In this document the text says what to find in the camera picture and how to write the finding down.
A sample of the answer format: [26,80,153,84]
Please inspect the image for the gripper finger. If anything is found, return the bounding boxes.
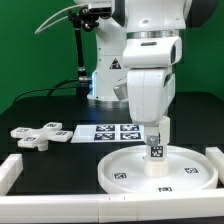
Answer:
[145,127,159,146]

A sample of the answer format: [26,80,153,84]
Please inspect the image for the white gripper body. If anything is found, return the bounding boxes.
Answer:
[127,67,175,126]

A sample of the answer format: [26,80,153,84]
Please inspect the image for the white round table top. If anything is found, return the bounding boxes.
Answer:
[98,145,218,194]

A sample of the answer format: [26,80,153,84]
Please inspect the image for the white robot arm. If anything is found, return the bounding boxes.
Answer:
[73,0,219,147]

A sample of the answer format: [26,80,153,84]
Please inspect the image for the white marker tag sheet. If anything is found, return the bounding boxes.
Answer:
[71,124,144,143]

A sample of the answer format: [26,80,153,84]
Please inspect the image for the white right fence bar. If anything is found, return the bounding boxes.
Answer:
[206,147,224,185]

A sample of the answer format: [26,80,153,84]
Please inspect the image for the white cross table base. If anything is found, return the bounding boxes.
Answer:
[10,122,73,151]

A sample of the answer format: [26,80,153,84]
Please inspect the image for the white left fence bar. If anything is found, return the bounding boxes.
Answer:
[0,154,23,196]

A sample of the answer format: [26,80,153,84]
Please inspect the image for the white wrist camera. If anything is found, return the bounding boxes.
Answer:
[123,37,182,68]

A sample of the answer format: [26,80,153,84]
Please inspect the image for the black cables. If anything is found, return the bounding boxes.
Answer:
[13,78,88,104]

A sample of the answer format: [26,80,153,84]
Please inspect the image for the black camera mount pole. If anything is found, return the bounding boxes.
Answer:
[68,6,99,98]

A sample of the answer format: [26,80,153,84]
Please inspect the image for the white cables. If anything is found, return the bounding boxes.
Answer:
[34,3,87,35]

